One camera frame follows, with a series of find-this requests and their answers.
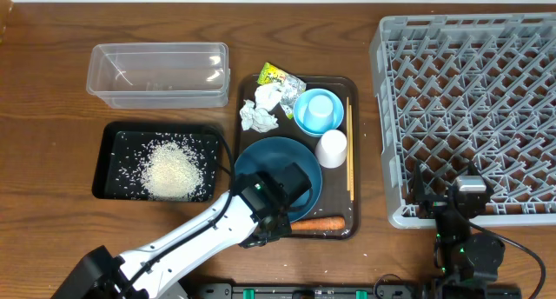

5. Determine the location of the green snack wrapper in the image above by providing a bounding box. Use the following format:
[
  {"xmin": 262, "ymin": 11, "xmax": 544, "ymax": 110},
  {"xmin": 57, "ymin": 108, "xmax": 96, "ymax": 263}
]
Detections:
[{"xmin": 257, "ymin": 63, "xmax": 307, "ymax": 119}]

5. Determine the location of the white cup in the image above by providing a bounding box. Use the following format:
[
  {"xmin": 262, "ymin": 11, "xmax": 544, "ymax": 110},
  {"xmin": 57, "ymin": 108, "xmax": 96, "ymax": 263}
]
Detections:
[{"xmin": 314, "ymin": 130, "xmax": 348, "ymax": 169}]

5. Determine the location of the orange carrot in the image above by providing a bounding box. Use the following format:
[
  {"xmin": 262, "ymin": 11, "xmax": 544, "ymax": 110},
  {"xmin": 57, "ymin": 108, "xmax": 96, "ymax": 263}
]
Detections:
[{"xmin": 291, "ymin": 216, "xmax": 346, "ymax": 231}]

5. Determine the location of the grey dishwasher rack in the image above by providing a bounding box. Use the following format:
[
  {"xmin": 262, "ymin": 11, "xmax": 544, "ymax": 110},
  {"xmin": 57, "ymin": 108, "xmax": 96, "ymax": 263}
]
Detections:
[{"xmin": 369, "ymin": 13, "xmax": 555, "ymax": 229}]

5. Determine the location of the pile of white rice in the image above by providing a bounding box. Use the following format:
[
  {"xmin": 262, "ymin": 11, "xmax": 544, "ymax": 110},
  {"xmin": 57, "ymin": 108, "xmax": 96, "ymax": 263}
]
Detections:
[{"xmin": 140, "ymin": 142, "xmax": 203, "ymax": 200}]

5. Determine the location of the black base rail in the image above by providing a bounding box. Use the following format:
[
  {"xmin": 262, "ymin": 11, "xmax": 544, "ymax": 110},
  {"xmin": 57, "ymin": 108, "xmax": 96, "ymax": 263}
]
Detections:
[{"xmin": 182, "ymin": 282, "xmax": 522, "ymax": 299}]

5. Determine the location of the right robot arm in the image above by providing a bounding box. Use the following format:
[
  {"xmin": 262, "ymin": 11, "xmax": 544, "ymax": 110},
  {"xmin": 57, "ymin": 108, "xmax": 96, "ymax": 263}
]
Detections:
[{"xmin": 409, "ymin": 163, "xmax": 505, "ymax": 298}]

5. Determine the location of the white tissue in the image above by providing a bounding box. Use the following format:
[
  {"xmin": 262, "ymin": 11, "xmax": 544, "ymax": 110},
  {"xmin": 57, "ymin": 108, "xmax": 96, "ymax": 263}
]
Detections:
[
  {"xmin": 255, "ymin": 83, "xmax": 282, "ymax": 112},
  {"xmin": 239, "ymin": 100, "xmax": 279, "ymax": 133}
]

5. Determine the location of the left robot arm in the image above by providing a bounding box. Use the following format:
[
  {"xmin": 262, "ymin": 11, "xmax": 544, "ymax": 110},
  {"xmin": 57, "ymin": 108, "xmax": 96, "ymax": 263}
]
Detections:
[{"xmin": 53, "ymin": 163, "xmax": 312, "ymax": 299}]

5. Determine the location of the light blue cup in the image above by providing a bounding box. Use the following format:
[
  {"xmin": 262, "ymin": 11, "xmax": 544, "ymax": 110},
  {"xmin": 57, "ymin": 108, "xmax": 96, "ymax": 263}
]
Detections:
[{"xmin": 303, "ymin": 95, "xmax": 334, "ymax": 133}]

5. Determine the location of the black tray bin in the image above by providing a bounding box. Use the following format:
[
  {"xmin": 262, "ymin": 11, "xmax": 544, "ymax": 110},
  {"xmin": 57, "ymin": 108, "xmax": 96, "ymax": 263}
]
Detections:
[{"xmin": 92, "ymin": 122, "xmax": 220, "ymax": 203}]

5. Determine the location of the brown serving tray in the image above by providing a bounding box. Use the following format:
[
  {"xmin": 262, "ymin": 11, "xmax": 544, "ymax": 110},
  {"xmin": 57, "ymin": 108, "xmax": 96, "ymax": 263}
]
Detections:
[{"xmin": 228, "ymin": 74, "xmax": 361, "ymax": 241}]

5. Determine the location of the wooden chopstick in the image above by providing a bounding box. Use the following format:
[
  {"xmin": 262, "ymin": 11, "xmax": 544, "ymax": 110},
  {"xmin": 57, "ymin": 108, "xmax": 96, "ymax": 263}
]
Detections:
[
  {"xmin": 345, "ymin": 96, "xmax": 351, "ymax": 197},
  {"xmin": 348, "ymin": 104, "xmax": 354, "ymax": 202}
]

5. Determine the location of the dark blue plate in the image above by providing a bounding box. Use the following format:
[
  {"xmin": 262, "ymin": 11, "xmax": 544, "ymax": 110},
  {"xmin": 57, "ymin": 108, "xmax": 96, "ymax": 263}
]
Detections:
[{"xmin": 235, "ymin": 136, "xmax": 323, "ymax": 222}]

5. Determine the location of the light blue bowl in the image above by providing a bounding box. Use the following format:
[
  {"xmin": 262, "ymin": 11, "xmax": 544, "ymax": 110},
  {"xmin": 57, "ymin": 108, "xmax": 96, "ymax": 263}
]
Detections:
[{"xmin": 294, "ymin": 89, "xmax": 344, "ymax": 137}]

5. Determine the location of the clear plastic bin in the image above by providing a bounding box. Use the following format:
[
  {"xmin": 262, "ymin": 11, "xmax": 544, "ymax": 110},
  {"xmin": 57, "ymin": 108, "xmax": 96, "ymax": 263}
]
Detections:
[{"xmin": 86, "ymin": 42, "xmax": 231, "ymax": 110}]

